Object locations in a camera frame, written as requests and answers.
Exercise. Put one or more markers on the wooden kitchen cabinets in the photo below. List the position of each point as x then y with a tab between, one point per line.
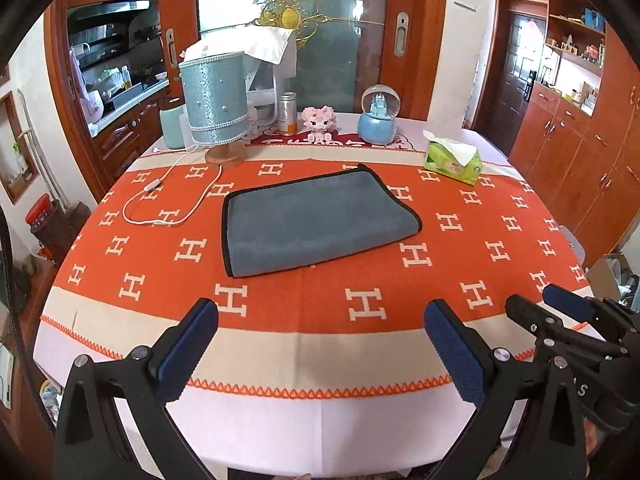
120	125

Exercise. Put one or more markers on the frosted glass sliding door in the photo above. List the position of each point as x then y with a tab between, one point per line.
345	50

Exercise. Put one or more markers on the small white bottle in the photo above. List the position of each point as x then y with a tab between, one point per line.
253	120

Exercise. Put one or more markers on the orange and silver can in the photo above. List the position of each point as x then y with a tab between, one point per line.
287	115

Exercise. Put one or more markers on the dark brown door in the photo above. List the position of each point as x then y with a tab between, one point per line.
515	70

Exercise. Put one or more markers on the orange patterned blanket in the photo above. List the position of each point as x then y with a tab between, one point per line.
320	310

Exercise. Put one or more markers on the table lamp with blue shade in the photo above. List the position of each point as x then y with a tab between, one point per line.
214	105

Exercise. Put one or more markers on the pink block toy figure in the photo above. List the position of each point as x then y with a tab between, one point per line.
319	124

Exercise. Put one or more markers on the blue snow globe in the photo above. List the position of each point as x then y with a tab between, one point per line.
379	115

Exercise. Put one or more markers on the grey towel with black trim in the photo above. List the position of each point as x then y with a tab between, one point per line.
315	222

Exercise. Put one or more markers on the red lidded container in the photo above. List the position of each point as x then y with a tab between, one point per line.
41	212

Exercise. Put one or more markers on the white countertop appliance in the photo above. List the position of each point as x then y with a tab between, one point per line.
281	80

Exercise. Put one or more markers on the cardboard box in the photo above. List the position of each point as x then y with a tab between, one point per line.
607	270

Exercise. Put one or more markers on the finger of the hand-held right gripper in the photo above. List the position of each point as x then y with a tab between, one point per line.
540	321
567	301

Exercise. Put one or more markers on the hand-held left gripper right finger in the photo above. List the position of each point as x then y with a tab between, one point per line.
459	355

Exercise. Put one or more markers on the gold door ornament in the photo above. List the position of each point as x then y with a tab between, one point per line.
287	7

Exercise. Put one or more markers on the wooden shelf cabinet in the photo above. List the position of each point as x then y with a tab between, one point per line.
585	135

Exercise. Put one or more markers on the white tablecloth with red print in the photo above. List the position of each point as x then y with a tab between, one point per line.
400	130

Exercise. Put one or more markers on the mint green jar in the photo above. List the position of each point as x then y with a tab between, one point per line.
171	127

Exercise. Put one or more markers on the green tissue pack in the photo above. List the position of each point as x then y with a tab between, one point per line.
452	162

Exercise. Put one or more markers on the white cloth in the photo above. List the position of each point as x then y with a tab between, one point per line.
260	42

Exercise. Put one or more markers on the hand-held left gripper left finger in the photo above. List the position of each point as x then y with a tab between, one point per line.
186	349

